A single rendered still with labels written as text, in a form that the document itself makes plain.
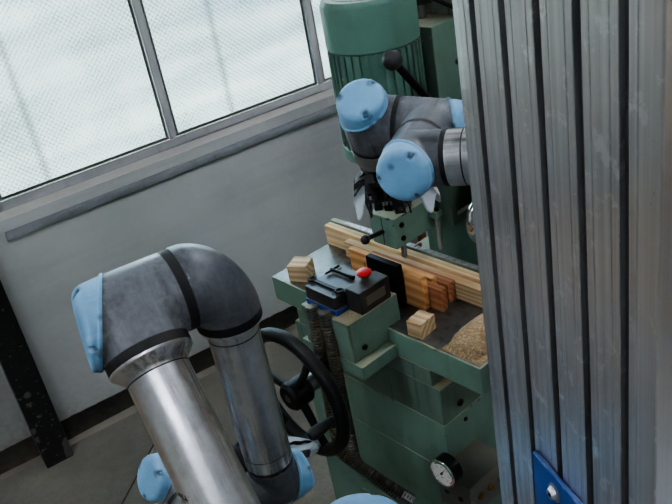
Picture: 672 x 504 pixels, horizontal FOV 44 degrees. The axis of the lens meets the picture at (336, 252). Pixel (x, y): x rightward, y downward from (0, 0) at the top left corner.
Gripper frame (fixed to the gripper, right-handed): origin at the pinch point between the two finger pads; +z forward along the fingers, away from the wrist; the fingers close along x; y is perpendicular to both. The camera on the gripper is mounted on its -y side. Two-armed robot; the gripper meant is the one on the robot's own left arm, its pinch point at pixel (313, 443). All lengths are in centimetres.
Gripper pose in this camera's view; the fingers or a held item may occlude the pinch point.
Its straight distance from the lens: 159.0
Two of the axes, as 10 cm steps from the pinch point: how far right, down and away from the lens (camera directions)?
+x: 6.7, 2.5, -7.0
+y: -2.2, 9.7, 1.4
